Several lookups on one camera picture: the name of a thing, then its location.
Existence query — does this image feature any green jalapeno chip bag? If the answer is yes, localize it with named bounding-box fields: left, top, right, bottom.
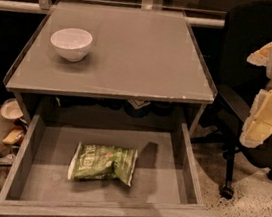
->
left=67, top=142, right=138, bottom=186

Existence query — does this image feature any grey cabinet counter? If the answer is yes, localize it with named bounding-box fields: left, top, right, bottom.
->
left=0, top=0, right=229, bottom=149

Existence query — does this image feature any grey open drawer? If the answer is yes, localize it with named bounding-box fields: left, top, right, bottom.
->
left=0, top=106, right=220, bottom=217

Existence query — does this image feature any black office chair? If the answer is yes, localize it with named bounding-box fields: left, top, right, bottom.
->
left=192, top=0, right=272, bottom=199

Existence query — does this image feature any white ceramic bowl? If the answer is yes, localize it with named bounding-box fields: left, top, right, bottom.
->
left=50, top=28, right=93, bottom=62

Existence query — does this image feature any white cup in bin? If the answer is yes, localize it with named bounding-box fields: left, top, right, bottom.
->
left=0, top=98, right=23, bottom=120

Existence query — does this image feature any yellow item in bin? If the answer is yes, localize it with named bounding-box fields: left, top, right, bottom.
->
left=2, top=129, right=25, bottom=146

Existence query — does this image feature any metal rail with brackets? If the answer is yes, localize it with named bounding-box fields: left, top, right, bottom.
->
left=0, top=0, right=230, bottom=43

